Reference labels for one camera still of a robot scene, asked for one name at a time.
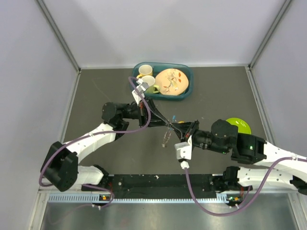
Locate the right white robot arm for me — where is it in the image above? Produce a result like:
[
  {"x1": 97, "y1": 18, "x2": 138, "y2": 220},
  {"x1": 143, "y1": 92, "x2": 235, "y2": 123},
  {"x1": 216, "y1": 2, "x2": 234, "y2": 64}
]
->
[{"x1": 170, "y1": 119, "x2": 307, "y2": 195}]

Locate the front yellow-green mug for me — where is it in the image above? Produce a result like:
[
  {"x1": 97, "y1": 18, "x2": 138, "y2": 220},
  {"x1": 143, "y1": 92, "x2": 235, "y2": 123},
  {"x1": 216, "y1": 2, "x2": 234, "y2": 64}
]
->
[{"x1": 142, "y1": 75, "x2": 160, "y2": 94}]

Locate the teal plastic tub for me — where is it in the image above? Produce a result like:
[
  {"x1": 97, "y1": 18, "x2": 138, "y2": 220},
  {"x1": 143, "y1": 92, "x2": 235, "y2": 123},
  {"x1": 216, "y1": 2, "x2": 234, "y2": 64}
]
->
[{"x1": 132, "y1": 62, "x2": 194, "y2": 101}]

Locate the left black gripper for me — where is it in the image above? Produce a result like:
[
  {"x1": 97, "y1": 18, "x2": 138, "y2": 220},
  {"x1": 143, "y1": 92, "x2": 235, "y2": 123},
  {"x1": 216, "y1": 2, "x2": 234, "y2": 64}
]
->
[{"x1": 122, "y1": 96, "x2": 170, "y2": 127}]

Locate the lime green plate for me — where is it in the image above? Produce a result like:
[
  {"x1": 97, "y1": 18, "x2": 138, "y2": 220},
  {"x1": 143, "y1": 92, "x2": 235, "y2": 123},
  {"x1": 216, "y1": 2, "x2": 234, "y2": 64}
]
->
[{"x1": 226, "y1": 117, "x2": 251, "y2": 135}]

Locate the rear yellow mug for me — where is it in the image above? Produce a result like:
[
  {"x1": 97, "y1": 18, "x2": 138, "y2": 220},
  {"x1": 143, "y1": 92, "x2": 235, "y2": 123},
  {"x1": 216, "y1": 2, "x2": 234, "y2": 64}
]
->
[{"x1": 136, "y1": 64, "x2": 153, "y2": 79}]

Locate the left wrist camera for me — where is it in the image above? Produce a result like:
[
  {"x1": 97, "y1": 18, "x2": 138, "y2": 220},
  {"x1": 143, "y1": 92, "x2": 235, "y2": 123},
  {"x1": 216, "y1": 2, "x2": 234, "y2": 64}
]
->
[{"x1": 131, "y1": 79, "x2": 149, "y2": 105}]

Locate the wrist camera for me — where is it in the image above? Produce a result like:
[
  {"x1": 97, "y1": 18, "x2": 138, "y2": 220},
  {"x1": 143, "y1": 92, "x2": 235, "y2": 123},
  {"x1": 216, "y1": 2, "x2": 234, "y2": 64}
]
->
[
  {"x1": 131, "y1": 79, "x2": 149, "y2": 105},
  {"x1": 174, "y1": 137, "x2": 192, "y2": 170}
]

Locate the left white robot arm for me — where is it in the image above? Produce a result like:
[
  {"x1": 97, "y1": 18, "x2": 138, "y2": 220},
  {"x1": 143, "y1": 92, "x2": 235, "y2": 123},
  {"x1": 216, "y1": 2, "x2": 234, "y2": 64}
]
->
[{"x1": 40, "y1": 99, "x2": 170, "y2": 192}]

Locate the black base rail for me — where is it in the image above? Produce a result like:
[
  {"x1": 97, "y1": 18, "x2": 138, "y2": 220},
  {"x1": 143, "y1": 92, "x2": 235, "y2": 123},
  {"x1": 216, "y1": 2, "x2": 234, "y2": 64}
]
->
[{"x1": 49, "y1": 173, "x2": 255, "y2": 204}]

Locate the floral peach plate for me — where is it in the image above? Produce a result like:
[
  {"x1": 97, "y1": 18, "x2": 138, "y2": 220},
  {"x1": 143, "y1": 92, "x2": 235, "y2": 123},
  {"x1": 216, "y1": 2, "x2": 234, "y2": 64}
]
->
[{"x1": 155, "y1": 69, "x2": 189, "y2": 96}]

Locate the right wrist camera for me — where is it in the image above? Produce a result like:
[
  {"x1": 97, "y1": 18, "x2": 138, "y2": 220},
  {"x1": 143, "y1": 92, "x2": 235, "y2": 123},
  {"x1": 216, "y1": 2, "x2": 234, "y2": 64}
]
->
[{"x1": 174, "y1": 137, "x2": 192, "y2": 170}]

